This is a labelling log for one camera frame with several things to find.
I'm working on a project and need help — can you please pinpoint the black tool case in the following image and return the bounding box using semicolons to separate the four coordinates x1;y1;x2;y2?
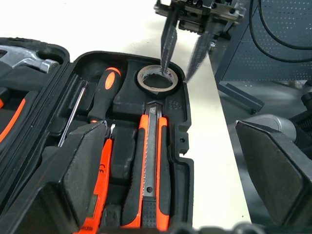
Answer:
0;36;195;234

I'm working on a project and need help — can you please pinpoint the orange voltage tester pen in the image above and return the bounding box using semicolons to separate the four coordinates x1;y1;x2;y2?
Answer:
78;123;116;234

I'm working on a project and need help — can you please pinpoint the grey perforated metal panel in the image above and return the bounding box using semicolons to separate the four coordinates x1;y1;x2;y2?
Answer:
214;0;312;116

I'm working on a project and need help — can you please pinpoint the silver robot body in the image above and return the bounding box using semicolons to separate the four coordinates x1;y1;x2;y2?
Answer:
240;114;297;145

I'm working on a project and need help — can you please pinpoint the black hanging cable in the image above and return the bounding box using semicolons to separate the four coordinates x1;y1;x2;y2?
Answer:
257;0;312;51
249;14;312;62

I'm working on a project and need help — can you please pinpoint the thin-shaft orange black screwdriver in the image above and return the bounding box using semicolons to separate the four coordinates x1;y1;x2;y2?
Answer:
58;81;89;148

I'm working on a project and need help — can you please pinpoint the steel claw hammer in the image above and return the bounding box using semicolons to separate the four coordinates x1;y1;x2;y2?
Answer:
0;44;60;74

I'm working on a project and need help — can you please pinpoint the thick-shaft orange black screwdriver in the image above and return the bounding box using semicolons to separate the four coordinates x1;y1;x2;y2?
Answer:
87;67;122;123

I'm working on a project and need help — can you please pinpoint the black angular object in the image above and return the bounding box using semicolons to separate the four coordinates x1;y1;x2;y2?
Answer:
288;80;312;147

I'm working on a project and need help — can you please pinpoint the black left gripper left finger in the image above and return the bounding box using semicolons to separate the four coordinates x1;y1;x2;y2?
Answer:
0;120;108;234

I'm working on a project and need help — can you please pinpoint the orange black utility knife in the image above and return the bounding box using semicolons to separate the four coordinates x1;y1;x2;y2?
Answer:
120;101;171;232

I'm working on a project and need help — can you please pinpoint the black electrical tape roll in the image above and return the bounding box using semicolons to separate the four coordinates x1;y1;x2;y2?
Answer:
136;64;180;98

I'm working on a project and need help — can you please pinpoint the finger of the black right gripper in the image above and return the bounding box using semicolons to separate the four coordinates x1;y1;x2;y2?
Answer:
159;10;178;74
186;31;214;83

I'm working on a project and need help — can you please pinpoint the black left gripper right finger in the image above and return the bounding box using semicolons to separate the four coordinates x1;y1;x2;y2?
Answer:
234;119;312;227

